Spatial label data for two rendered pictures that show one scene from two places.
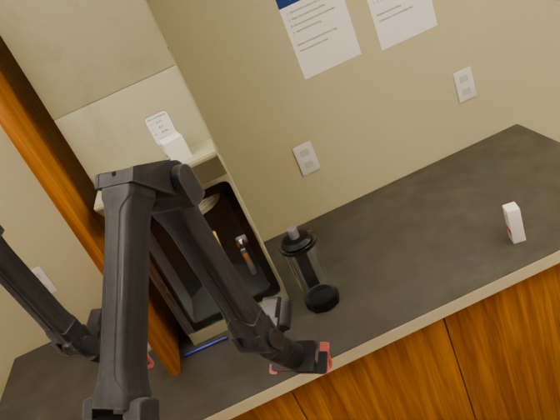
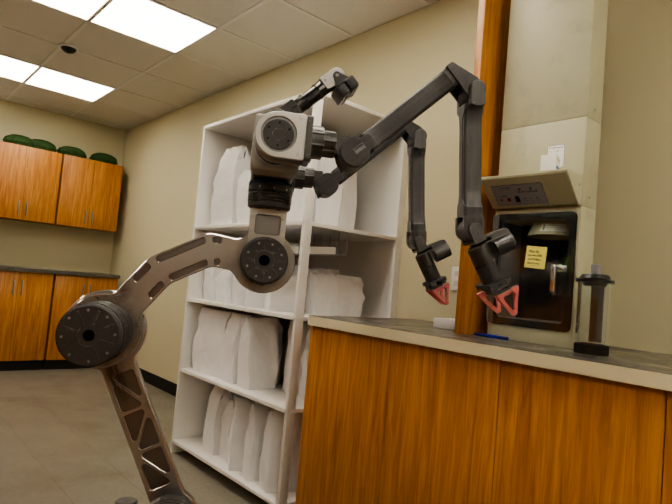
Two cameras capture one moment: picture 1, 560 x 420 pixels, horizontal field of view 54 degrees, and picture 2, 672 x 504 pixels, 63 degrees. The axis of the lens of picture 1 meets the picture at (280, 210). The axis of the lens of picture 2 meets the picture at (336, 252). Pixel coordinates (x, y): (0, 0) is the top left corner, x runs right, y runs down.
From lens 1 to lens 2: 1.21 m
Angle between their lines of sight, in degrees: 57
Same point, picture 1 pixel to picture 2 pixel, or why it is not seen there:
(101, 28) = (556, 82)
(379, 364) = (579, 403)
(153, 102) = (560, 137)
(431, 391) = (617, 485)
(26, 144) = not seen: hidden behind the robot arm
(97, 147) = (513, 155)
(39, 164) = not seen: hidden behind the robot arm
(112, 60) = (551, 102)
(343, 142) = not seen: outside the picture
